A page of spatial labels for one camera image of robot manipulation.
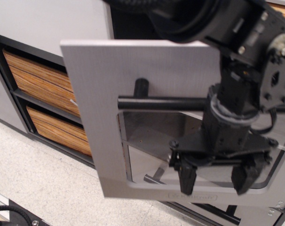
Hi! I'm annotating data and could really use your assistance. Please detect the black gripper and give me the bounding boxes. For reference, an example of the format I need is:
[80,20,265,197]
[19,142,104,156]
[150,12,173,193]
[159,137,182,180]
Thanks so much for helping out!
[169,110,278,195]

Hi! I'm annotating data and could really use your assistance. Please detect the grey oven door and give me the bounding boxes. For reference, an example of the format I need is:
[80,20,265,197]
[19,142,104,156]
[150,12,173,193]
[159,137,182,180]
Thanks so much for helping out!
[60,40,285,208]

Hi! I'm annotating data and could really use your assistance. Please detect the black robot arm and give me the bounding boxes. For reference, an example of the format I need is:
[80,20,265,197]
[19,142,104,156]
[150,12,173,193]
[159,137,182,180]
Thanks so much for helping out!
[109,0,285,195]

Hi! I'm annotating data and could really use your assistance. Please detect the lower wooden drawer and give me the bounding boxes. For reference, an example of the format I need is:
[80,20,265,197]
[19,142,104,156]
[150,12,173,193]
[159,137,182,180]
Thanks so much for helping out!
[26,106,92,156]

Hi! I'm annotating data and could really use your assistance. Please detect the wooden drawer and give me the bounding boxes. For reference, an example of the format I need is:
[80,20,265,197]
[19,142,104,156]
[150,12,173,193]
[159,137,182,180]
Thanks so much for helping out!
[26,106,92,156]
[3,49,80,117]

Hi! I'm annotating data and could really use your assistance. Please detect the wooden countertop edge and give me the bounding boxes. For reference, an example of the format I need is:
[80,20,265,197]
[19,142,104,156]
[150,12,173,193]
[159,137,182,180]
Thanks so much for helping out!
[266,0,285,17]

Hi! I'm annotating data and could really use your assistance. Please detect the upper wooden drawer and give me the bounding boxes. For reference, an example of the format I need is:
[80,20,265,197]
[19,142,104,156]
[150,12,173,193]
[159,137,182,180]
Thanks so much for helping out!
[3,49,80,117]

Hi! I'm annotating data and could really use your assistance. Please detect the lower drawer black handle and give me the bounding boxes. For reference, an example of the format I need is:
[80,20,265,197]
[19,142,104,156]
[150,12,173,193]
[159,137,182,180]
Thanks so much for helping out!
[194,203,241,226]

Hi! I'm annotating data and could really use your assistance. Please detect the black oven door handle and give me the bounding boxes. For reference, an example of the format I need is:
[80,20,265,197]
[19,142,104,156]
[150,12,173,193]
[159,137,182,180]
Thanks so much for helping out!
[118,77,285,117]

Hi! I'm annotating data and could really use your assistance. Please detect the black shelf frame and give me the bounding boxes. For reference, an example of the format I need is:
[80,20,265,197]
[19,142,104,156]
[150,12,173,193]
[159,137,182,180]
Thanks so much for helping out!
[0,36,94,167]

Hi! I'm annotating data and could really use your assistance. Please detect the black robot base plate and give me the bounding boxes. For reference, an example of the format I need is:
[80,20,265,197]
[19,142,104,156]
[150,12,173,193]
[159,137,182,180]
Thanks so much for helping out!
[8,199,51,226]

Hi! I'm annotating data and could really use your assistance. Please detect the black cable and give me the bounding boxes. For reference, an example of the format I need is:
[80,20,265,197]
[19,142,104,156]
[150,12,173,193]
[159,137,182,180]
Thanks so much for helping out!
[0,204,32,226]

